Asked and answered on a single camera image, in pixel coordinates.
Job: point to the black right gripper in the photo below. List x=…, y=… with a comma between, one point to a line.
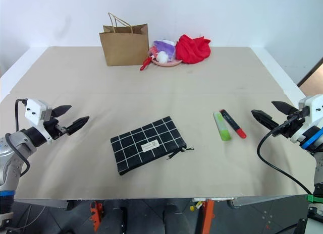
x=290, y=126

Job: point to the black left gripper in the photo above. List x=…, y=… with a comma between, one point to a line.
x=51, y=126

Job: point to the red marker pen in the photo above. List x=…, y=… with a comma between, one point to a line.
x=233, y=123

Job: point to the green highlighter pen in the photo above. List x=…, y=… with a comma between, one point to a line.
x=223, y=130

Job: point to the black checkered pencil pouch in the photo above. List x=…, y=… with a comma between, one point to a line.
x=141, y=138

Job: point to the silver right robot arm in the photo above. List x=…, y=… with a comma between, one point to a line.
x=316, y=163

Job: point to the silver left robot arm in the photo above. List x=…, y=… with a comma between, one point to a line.
x=15, y=168

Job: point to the brown paper bag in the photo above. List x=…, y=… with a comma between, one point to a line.
x=123, y=47

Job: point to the beige table cover sheet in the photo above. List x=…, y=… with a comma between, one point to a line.
x=161, y=92

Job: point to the orange and black clamp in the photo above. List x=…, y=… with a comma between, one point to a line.
x=96, y=213

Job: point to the red cloth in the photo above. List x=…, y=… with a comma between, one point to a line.
x=191, y=50

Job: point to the pink plate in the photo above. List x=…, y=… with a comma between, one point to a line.
x=166, y=64

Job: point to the white fluffy ball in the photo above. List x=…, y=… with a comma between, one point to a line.
x=162, y=57

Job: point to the orange table leg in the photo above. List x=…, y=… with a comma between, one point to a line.
x=208, y=216

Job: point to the small yellow object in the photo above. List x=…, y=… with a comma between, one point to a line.
x=193, y=207

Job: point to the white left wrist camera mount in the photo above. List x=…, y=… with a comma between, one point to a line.
x=34, y=110

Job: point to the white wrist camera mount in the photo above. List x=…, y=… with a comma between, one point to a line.
x=34, y=110
x=315, y=105

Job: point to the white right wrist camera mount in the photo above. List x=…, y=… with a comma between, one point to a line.
x=315, y=105

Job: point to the grey metal table frame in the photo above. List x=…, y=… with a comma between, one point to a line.
x=265, y=201

